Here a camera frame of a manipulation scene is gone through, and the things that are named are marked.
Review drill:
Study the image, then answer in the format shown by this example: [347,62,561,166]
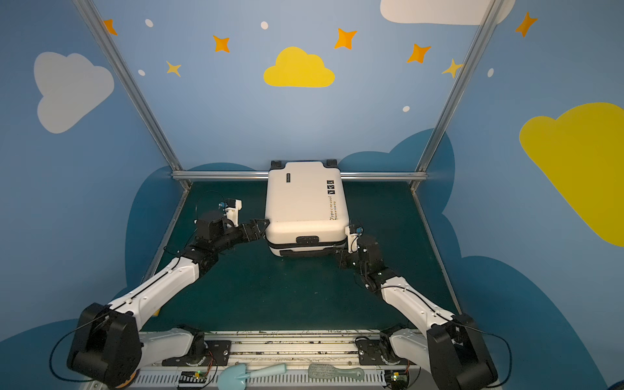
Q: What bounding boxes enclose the white hard-shell suitcase black lining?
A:
[265,159,349,258]

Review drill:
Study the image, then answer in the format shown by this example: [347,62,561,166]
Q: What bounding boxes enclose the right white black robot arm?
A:
[340,233,499,389]

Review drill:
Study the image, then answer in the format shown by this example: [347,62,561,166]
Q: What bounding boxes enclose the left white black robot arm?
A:
[67,211,270,388]

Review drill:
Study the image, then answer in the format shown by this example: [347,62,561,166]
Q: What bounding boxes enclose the pale green hair brush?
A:
[307,363,365,381]

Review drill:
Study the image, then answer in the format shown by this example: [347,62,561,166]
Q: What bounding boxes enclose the right small circuit board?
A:
[383,370,410,390]

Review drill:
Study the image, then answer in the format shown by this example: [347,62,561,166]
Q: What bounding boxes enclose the small circuit board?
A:
[176,370,209,389]
[383,370,410,390]

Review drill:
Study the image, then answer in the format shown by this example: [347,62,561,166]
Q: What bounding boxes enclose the teal toy shovel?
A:
[217,364,287,390]

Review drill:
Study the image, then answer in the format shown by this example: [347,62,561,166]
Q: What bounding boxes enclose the left small circuit board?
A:
[176,370,209,389]

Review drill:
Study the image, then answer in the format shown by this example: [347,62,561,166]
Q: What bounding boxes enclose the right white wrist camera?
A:
[345,224,363,254]

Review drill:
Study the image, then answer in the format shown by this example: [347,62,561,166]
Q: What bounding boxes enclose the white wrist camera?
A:
[345,224,363,254]
[224,198,242,227]

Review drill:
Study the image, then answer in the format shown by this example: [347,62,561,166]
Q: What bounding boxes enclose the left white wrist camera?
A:
[224,198,242,227]

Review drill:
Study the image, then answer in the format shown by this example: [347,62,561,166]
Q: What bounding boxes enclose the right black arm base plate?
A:
[354,338,408,366]

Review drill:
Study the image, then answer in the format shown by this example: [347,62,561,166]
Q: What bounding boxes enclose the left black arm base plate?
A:
[162,340,232,367]

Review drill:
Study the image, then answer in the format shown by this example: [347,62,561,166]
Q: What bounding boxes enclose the left aluminium frame post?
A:
[73,0,183,173]

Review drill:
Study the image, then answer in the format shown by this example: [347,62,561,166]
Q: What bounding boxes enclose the aluminium frame post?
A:
[73,0,183,173]
[410,0,505,195]

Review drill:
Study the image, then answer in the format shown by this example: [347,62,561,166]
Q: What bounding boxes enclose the right aluminium frame post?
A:
[410,0,505,195]

